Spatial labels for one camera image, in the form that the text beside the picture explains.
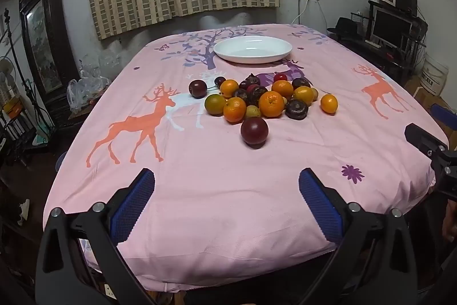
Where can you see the pink deer print tablecloth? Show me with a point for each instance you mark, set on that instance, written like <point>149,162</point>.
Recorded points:
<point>214,183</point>

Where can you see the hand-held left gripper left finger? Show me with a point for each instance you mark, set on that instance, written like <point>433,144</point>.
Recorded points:
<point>134,201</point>

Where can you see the clear plastic bag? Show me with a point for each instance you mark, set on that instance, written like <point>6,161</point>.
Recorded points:
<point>87,87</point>

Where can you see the white bucket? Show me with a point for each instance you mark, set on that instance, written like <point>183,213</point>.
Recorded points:
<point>433,74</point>

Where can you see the dark red cherry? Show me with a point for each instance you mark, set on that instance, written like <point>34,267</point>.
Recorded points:
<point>220,81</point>
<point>244,84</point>

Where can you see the white oval plate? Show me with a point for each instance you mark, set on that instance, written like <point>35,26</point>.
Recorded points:
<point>252,48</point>

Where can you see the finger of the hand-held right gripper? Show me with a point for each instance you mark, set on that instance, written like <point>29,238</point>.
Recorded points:
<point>423,140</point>

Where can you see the orange mandarin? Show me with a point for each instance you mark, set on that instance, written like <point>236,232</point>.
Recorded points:
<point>271,104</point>
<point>234,109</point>
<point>329,103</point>
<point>229,87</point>
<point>303,95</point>
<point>282,87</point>

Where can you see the black hat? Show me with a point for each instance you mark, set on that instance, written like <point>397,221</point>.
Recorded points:
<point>343,27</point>

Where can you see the black light stand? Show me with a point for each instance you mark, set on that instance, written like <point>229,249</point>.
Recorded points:
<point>21,76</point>

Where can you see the dark water chestnut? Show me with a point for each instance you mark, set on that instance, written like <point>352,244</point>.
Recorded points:
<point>252,78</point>
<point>259,96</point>
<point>296,109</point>
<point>301,82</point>
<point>240,94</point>

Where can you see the white shoe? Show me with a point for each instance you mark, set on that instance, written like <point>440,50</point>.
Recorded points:
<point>24,212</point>

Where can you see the red cherry tomato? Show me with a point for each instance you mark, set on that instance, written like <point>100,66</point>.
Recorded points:
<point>251,87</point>
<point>280,77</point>

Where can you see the blue basin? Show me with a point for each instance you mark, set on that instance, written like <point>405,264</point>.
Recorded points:
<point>61,162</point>

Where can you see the white standing fan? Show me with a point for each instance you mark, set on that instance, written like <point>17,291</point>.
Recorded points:
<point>5,71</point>

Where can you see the person's right forearm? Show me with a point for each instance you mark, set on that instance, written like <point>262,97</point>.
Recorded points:
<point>450,222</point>

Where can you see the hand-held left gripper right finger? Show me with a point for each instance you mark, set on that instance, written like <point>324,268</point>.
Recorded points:
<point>319,201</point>

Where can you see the computer monitor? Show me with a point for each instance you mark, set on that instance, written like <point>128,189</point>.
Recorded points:
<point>391,27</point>

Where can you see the dark red plum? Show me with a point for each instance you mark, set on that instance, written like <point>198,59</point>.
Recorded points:
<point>197,88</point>
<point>254,131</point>

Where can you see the blue chair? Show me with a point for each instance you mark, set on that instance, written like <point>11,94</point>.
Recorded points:
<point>444,115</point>

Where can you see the green-tinged mandarin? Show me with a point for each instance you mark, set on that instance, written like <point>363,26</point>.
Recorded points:
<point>215,104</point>

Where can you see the dark metal rack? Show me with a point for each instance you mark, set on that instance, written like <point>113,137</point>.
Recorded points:
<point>18,137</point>

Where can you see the dark media desk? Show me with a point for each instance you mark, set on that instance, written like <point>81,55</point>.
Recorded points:
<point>378,58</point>

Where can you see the orange storage box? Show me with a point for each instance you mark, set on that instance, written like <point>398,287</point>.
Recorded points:
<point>13,108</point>

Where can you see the dark wooden framed painting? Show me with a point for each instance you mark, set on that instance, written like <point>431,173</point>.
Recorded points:
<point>43,37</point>

